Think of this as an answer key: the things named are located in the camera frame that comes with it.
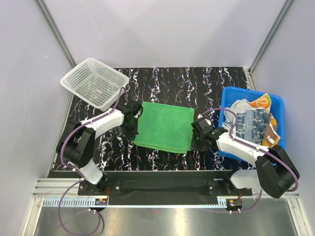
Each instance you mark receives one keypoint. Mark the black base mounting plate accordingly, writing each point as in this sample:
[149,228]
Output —
[164,188]

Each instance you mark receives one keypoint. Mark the blue white patterned towel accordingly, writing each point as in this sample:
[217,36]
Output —
[250,118]

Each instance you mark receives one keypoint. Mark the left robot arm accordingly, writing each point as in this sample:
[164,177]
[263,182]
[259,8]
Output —
[76,145]

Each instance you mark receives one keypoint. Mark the orange floral towel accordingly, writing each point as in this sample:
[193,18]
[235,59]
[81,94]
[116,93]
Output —
[264,103]

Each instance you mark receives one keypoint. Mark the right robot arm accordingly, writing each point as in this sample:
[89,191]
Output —
[273,172]

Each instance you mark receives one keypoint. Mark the green microfiber towel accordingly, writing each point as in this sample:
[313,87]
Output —
[165,127]

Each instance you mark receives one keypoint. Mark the white perforated plastic basket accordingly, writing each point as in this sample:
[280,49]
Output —
[95,83]

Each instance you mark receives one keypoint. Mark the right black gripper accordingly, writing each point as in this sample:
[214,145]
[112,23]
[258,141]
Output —
[194,146]

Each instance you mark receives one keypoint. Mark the aluminium frame rail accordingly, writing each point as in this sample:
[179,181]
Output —
[67,193]

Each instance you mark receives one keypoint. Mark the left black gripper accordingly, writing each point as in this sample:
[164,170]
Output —
[131,134]

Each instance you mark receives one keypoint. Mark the blue plastic bin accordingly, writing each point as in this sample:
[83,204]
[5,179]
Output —
[232,94]

